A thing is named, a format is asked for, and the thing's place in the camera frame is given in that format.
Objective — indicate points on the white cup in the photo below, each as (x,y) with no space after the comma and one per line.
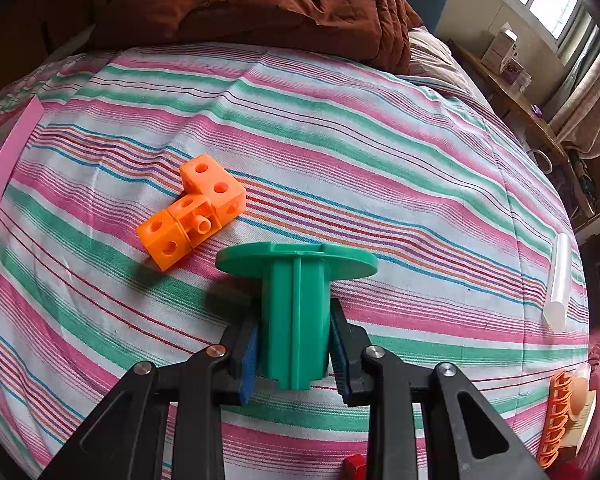
(524,82)

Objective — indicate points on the pink foam strip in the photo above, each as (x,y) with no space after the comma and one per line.
(10,160)

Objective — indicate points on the pale pink pillow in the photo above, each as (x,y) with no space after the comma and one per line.
(435,60)

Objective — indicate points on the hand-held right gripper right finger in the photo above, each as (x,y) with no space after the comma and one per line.
(341,360)

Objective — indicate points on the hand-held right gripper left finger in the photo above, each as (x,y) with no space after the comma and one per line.
(250,355)

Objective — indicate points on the wooden desk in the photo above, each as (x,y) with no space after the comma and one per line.
(520,102)

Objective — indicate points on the beige egg-shaped object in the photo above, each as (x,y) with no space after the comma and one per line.
(579,395)

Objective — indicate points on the orange linked cubes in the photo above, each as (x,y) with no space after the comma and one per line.
(190,215)

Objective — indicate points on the beige curtain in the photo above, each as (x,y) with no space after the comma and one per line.
(590,100)

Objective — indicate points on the purple box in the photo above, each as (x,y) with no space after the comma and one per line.
(512,71)

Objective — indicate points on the striped bed sheet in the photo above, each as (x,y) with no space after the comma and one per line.
(330,160)

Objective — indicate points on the brown quilt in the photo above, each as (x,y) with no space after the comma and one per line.
(280,10)

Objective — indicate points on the green plastic spool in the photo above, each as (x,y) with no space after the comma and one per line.
(290,320)

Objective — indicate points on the white carton box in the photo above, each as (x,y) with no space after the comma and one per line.
(497,50)

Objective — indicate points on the small purple object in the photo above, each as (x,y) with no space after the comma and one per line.
(536,111)

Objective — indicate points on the orange plastic rack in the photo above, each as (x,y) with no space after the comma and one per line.
(555,410)

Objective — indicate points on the translucent white tube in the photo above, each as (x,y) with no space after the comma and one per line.
(560,285)

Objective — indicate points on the red puzzle block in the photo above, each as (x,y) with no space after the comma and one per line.
(355,470)

